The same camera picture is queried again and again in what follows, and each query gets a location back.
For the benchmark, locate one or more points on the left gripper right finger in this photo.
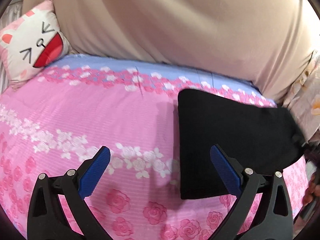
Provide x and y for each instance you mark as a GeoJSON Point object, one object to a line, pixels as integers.
{"type": "Point", "coordinates": [273, 219]}

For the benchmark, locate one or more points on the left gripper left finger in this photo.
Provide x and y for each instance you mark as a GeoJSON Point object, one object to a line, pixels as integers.
{"type": "Point", "coordinates": [46, 217]}

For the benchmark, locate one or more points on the black pants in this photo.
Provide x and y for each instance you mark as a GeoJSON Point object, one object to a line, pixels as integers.
{"type": "Point", "coordinates": [264, 139]}

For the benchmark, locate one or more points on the person's right hand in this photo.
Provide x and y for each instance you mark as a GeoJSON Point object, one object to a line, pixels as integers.
{"type": "Point", "coordinates": [312, 191]}

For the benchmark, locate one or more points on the floral beige pillow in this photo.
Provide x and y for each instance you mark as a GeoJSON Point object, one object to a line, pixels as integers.
{"type": "Point", "coordinates": [302, 99]}

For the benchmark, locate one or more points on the pink floral bed quilt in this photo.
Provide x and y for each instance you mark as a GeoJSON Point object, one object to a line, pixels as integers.
{"type": "Point", "coordinates": [67, 112]}

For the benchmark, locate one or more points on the beige padded headboard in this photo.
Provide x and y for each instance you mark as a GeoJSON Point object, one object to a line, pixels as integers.
{"type": "Point", "coordinates": [271, 43]}

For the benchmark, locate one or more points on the cat face cushion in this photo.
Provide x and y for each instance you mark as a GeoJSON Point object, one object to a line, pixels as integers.
{"type": "Point", "coordinates": [31, 43]}

